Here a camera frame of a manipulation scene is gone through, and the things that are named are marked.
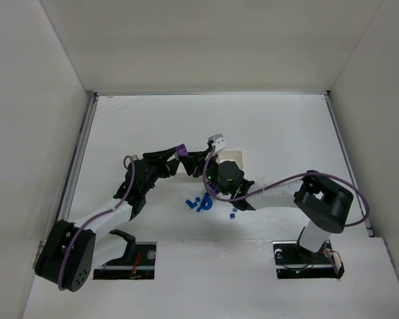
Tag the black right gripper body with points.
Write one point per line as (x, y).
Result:
(205, 163)

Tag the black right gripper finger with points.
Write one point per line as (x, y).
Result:
(194, 158)
(194, 171)

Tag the blue arch lego piece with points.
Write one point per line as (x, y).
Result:
(206, 203)

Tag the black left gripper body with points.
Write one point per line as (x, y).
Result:
(156, 163)

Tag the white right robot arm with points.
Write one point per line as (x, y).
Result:
(325, 202)

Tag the white three-compartment tray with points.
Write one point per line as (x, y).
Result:
(225, 155)

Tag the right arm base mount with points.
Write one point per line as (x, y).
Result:
(295, 262)

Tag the blue lego brick far left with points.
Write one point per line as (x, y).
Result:
(191, 204)

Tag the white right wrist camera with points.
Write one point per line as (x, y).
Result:
(217, 143)

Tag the purple round-stud lego brick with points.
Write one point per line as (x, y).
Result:
(211, 189)

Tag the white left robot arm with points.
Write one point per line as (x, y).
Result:
(69, 251)

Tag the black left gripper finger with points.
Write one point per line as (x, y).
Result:
(169, 169)
(160, 155)

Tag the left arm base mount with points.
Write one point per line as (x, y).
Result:
(129, 259)

